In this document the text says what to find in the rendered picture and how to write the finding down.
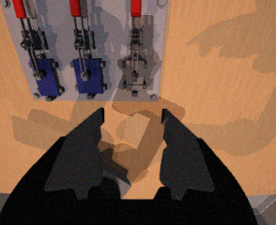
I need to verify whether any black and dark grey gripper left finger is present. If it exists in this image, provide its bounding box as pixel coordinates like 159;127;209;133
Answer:
0;108;104;225

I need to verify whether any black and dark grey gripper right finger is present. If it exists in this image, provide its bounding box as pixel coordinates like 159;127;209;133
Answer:
160;109;258;225

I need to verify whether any toggle clamp with red handle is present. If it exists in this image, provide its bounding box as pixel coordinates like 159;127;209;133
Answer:
12;0;49;80

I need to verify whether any red-handled toggle clamp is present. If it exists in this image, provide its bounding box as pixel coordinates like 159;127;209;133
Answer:
69;0;95;81

